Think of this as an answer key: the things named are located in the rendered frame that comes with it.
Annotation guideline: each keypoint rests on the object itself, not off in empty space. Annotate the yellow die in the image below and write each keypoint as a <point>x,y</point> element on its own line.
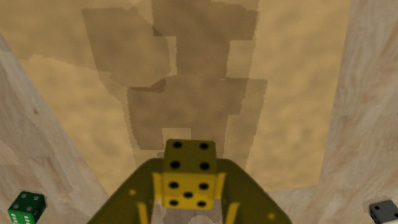
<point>189,174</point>

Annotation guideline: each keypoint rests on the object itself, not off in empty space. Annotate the tan mat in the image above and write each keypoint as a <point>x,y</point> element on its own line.
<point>256,77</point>

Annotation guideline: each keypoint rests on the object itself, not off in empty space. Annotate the green die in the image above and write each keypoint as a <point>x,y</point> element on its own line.
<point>27,208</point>

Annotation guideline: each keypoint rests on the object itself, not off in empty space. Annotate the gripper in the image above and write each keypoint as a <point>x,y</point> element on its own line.
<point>243,201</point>

